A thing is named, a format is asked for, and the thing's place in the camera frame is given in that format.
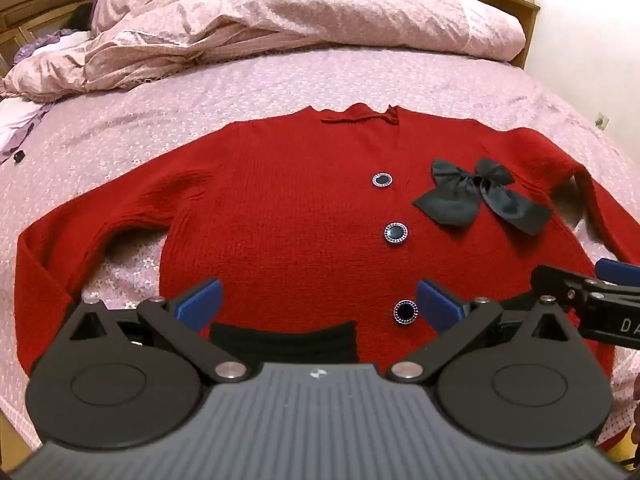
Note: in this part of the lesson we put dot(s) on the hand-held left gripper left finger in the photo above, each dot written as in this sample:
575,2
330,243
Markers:
201,304

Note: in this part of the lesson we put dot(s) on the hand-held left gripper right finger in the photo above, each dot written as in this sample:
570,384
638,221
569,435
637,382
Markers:
440,306

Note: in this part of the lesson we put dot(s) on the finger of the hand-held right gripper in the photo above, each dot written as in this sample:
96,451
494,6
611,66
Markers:
555,282
609,270

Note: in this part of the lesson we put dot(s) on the red knit sweater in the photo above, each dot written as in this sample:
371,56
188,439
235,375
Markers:
300,200

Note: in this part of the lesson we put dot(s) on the pink floral bed sheet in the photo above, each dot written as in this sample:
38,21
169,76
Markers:
150,110

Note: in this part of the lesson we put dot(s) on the small black object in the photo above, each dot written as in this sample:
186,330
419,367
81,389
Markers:
19,156

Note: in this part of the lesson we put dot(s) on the purple floral pillow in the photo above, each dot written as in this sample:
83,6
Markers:
15,120

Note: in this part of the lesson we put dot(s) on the pink quilted duvet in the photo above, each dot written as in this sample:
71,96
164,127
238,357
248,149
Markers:
280,15

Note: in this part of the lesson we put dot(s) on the wooden headboard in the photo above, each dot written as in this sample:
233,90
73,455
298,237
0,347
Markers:
30,5

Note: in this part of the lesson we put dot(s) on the wall socket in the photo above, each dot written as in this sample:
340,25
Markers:
601,120

